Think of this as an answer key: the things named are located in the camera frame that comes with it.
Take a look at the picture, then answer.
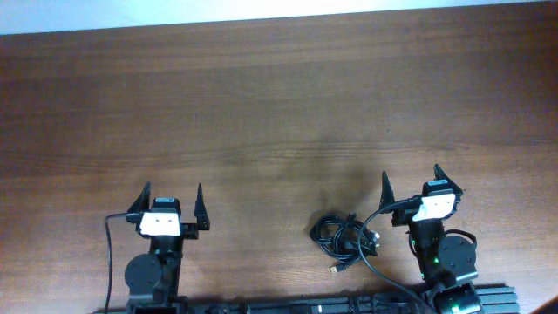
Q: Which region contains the black USB cable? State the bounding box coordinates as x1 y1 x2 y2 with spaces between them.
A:
309 212 381 275

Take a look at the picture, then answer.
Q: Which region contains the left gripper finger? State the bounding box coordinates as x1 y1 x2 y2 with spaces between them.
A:
126 181 152 214
194 183 208 223

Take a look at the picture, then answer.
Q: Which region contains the right camera black cable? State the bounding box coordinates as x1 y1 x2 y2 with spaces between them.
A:
357 196 437 314

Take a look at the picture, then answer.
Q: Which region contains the left camera black cable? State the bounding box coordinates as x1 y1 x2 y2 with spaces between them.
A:
103 212 130 314

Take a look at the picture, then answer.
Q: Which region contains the camera black cable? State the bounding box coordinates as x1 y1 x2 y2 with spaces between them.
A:
103 212 130 314
357 196 437 314

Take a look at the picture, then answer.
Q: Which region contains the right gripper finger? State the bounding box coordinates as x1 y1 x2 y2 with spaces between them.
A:
378 171 395 209
433 164 463 195

